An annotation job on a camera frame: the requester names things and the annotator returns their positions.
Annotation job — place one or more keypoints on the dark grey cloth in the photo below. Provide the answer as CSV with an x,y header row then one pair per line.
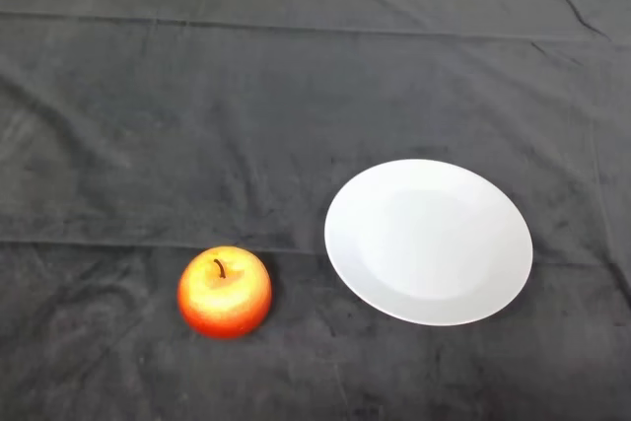
x,y
197,120

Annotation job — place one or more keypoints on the white round plate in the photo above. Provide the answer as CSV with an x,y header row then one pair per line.
x,y
429,243

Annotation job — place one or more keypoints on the red yellow apple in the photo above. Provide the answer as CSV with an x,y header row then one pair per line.
x,y
224,302

